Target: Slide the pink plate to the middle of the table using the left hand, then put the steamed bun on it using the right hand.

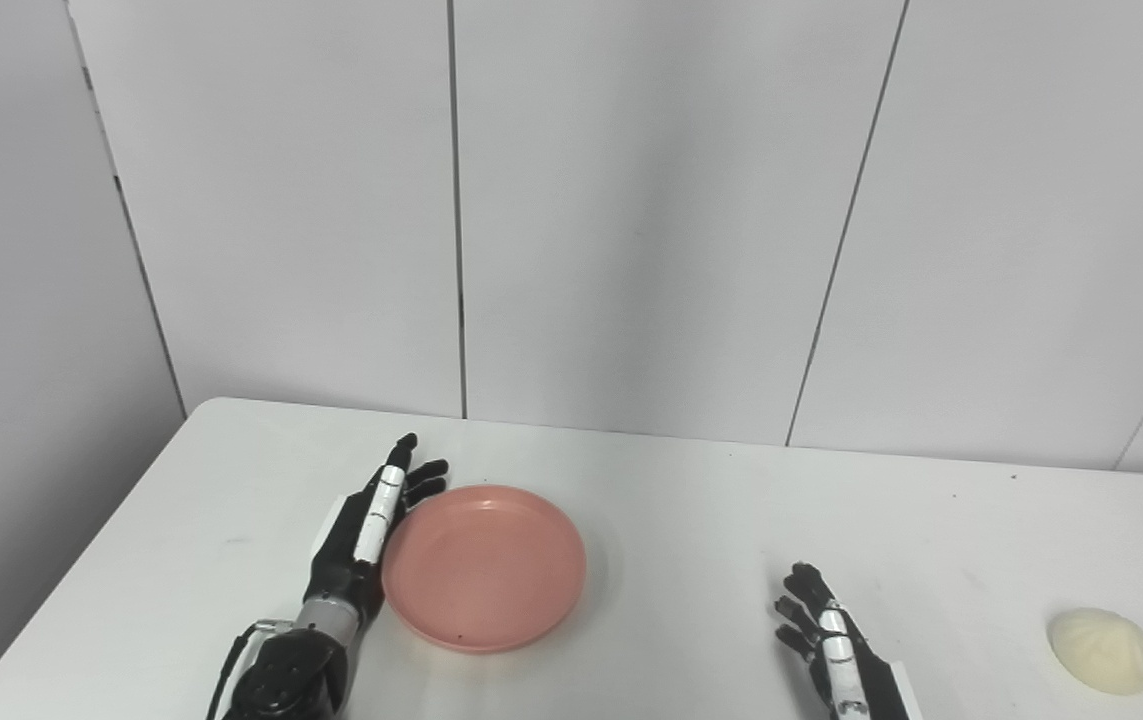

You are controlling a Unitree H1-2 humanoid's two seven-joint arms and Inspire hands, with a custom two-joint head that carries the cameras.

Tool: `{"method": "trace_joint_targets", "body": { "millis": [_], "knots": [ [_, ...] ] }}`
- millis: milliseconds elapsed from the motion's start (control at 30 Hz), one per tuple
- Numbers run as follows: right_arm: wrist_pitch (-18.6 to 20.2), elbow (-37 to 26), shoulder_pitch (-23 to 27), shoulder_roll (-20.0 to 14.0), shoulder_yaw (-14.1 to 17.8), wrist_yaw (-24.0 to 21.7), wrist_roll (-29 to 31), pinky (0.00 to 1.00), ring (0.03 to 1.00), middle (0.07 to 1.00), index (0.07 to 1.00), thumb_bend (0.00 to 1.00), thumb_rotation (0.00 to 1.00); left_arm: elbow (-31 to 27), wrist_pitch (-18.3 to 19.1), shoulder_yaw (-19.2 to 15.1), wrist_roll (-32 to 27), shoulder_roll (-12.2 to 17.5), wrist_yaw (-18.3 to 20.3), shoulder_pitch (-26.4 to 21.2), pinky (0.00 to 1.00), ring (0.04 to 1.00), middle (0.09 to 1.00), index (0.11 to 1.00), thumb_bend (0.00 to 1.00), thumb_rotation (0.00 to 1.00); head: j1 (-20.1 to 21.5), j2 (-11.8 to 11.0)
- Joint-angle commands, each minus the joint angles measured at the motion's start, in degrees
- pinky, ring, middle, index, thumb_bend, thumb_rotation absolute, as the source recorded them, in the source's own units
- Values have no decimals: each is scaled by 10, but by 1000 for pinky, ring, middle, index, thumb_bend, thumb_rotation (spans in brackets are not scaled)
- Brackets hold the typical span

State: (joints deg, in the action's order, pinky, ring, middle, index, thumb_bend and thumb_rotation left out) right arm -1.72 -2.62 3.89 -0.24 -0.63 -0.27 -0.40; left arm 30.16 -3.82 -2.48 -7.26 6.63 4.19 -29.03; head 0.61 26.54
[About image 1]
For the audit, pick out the pink round plate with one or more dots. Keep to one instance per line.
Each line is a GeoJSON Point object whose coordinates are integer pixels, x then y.
{"type": "Point", "coordinates": [484, 568]}

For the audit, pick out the white steamed bun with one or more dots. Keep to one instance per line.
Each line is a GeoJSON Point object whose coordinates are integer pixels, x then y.
{"type": "Point", "coordinates": [1103, 650]}

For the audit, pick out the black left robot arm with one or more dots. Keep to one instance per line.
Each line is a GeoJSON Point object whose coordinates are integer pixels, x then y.
{"type": "Point", "coordinates": [291, 675]}

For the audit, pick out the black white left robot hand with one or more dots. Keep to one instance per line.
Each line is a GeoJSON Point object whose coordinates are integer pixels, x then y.
{"type": "Point", "coordinates": [341, 560]}

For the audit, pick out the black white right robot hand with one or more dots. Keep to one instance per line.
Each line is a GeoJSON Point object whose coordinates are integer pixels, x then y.
{"type": "Point", "coordinates": [876, 685]}

